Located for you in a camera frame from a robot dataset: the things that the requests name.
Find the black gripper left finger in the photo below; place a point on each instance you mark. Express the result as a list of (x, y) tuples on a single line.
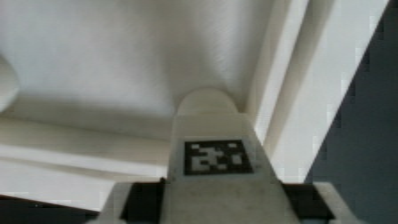
[(134, 203)]

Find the white table leg with tag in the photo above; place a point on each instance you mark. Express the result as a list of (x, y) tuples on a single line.
[(222, 188)]

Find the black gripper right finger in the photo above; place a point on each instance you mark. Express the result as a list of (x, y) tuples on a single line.
[(318, 204)]

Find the white square tabletop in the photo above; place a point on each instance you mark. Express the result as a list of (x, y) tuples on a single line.
[(103, 58)]

